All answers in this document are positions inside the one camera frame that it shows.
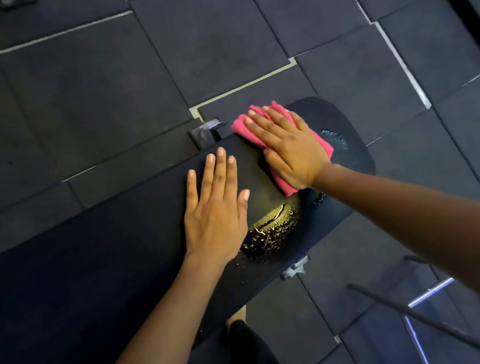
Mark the person's left hand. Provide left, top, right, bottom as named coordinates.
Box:
left=171, top=144, right=261, bottom=271

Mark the person's right hand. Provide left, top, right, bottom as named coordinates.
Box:
left=241, top=96, right=337, bottom=199

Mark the pink cleaning cloth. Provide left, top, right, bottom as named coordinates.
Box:
left=228, top=92, right=341, bottom=204

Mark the person's right forearm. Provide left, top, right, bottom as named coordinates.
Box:
left=309, top=139, right=480, bottom=333

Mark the person's left forearm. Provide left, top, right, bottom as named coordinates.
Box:
left=47, top=246, right=247, bottom=364

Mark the water puddle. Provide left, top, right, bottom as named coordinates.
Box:
left=232, top=199, right=310, bottom=267

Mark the person's foot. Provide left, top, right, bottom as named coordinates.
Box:
left=223, top=305, right=250, bottom=333

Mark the black padded bench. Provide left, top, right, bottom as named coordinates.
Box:
left=0, top=88, right=407, bottom=364

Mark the person's black trouser leg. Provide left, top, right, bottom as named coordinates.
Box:
left=160, top=312, right=297, bottom=364

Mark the grey metal bench bracket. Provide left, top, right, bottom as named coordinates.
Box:
left=278, top=254, right=314, bottom=281
left=187, top=117, right=231, bottom=152

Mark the black and chrome metal frame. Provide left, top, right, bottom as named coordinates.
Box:
left=343, top=243, right=480, bottom=364

